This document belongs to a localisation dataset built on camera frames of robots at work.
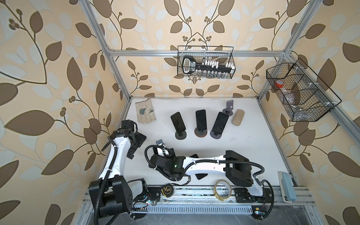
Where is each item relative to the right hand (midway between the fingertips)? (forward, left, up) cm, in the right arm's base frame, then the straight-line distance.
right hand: (160, 153), depth 81 cm
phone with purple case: (-11, -23, -8) cm, 27 cm away
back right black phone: (+19, -39, +2) cm, 43 cm away
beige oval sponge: (+29, -55, -7) cm, 63 cm away
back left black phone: (+18, -11, +4) cm, 22 cm away
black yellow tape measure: (-18, -5, -6) cm, 20 cm away
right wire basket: (+16, -79, +25) cm, 85 cm away
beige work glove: (+37, +16, -6) cm, 40 cm away
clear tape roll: (-21, -31, -8) cm, 38 cm away
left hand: (+5, +13, +3) cm, 14 cm away
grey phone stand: (-1, -2, +15) cm, 15 cm away
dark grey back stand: (+16, -12, -10) cm, 23 cm away
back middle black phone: (+20, -26, +4) cm, 33 cm away
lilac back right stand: (+15, -36, -8) cm, 40 cm away
